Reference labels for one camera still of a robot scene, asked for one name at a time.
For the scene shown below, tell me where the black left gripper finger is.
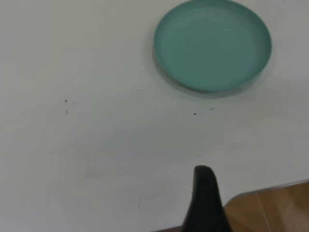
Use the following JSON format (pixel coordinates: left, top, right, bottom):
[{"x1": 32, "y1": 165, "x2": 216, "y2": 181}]
[{"x1": 181, "y1": 165, "x2": 234, "y2": 232}]

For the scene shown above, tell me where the green plate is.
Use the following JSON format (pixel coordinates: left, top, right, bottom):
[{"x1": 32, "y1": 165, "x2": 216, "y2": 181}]
[{"x1": 152, "y1": 0, "x2": 273, "y2": 92}]

